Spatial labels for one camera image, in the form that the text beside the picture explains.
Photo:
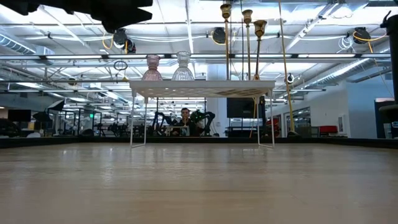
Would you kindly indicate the black wall monitor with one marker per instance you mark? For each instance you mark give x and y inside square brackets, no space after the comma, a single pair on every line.
[241,107]

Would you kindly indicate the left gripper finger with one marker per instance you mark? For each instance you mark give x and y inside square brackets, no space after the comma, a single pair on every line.
[135,15]
[138,3]

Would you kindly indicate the tall brass candlestick holder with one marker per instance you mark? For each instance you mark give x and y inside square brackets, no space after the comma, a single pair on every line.
[260,28]
[226,11]
[247,15]

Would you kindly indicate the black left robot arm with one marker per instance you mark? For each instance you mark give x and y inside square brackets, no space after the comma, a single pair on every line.
[18,6]

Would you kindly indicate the white lattice shelf rack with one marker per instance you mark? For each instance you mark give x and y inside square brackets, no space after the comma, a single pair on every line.
[202,88]

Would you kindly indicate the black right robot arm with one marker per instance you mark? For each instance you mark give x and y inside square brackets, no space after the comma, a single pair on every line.
[394,62]

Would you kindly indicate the white building column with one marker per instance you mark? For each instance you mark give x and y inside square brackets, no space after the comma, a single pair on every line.
[216,71]

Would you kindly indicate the black studio softbox light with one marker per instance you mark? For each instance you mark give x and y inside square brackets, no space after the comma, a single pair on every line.
[57,105]

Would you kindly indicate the black background robot arm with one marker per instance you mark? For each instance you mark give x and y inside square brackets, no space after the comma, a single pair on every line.
[160,121]
[203,119]

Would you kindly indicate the red seat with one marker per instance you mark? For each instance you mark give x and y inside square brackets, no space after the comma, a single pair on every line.
[328,129]

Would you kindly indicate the clear glass candle holder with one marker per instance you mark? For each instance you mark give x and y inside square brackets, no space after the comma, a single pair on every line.
[183,73]

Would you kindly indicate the seated person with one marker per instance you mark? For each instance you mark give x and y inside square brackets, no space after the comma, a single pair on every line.
[186,123]

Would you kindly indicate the black aluminium table frame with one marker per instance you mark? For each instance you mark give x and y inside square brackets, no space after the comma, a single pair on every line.
[62,141]

